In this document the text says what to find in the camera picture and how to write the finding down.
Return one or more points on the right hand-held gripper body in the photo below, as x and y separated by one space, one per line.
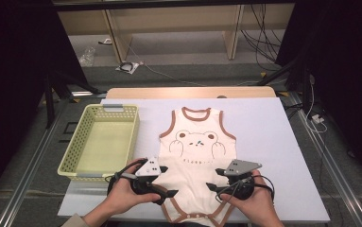
240 167

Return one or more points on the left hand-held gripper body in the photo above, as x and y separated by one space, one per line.
148 168

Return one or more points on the white foam board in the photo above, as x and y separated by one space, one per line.
263 132

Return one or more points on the small white floor object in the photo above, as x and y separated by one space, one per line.
106 41

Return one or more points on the clear plastic bag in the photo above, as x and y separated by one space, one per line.
87 58

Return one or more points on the cream baby bodysuit brown trim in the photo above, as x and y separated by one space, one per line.
197 157

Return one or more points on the black tripod stand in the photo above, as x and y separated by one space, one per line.
48 104
278 73

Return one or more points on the pale green perforated plastic basket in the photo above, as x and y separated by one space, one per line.
106 142

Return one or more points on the white power adapter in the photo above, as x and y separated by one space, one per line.
317 118

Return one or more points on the person's right hand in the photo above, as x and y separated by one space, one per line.
257 205

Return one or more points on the black metal crossbar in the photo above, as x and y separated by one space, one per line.
169 3

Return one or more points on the aluminium floor rail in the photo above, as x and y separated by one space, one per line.
27 176
336 176

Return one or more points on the black curtain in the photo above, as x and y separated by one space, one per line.
352 63
11 78

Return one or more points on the person's left hand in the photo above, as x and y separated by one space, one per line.
122 198

